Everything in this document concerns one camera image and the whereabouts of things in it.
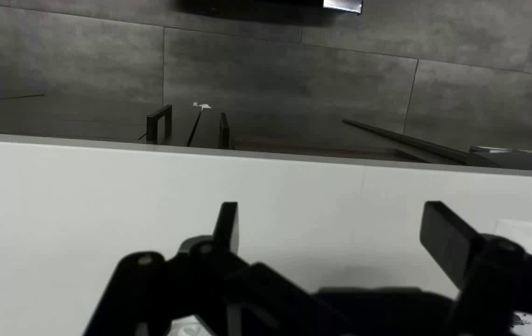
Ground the silver metal plate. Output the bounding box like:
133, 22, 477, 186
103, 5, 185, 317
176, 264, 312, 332
322, 0, 365, 16

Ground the black cabinet handle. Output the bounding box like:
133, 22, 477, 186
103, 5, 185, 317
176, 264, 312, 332
144, 102, 176, 145

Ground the dark metal stand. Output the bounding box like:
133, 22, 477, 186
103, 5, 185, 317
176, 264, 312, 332
185, 108, 232, 149

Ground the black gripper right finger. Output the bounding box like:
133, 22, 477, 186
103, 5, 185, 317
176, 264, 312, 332
419, 199, 532, 336

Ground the dark slanted bar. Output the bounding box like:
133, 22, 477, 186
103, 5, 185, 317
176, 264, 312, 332
342, 117, 499, 167

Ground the small white scrap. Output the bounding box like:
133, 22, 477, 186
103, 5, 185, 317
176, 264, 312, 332
191, 98, 215, 113

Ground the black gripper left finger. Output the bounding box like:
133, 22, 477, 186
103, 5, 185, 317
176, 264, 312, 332
83, 199, 355, 336

